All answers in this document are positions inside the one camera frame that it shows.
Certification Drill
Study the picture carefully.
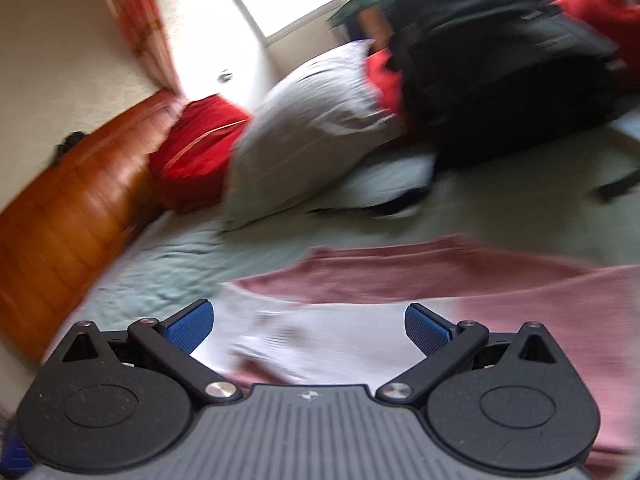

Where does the grey flat pouch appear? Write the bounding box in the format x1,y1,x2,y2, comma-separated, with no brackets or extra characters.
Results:
307,152,438,218

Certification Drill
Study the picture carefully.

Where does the black object on headboard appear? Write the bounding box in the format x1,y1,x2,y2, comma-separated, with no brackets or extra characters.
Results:
54,131,87,160

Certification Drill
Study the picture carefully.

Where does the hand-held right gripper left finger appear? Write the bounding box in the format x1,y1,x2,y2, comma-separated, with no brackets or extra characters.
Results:
61,299,243,406

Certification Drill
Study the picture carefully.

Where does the wooden headboard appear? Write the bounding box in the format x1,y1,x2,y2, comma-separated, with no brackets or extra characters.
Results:
0,89,183,363

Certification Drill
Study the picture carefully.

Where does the black backpack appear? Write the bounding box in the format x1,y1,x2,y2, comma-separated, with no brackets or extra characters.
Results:
380,0,640,203

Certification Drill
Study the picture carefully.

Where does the pink and white sweater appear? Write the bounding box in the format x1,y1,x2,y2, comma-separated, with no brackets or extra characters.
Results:
220,234,640,468

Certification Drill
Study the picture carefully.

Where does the brown wooden cabinet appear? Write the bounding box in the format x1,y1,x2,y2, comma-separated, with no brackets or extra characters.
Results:
356,6,391,51

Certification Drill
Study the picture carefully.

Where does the pink patterned curtain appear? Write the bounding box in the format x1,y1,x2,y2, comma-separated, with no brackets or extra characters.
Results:
85,0,188,103

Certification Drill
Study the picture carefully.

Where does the blue ribbed object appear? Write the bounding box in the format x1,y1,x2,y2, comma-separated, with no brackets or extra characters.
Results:
0,427,23,463

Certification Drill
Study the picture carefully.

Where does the grey green pillow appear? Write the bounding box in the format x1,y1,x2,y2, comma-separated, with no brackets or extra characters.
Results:
222,39,406,233

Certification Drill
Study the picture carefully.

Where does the red pillow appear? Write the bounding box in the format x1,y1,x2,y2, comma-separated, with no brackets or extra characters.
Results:
148,95,253,215

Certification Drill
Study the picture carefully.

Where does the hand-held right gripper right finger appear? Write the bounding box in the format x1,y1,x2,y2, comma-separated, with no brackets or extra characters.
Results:
376,303,557,407

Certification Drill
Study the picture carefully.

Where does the green chair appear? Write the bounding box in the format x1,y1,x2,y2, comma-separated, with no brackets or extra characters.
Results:
326,0,388,26

